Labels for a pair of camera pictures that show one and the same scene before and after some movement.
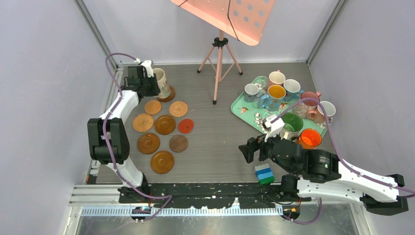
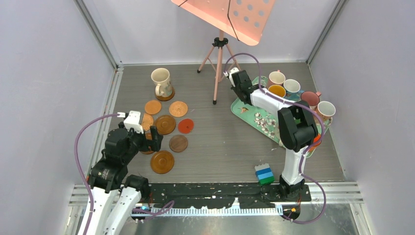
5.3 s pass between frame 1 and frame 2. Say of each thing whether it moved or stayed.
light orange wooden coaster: stayed
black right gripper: moved
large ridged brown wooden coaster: stayed
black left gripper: moved
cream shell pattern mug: moved
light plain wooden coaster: stayed
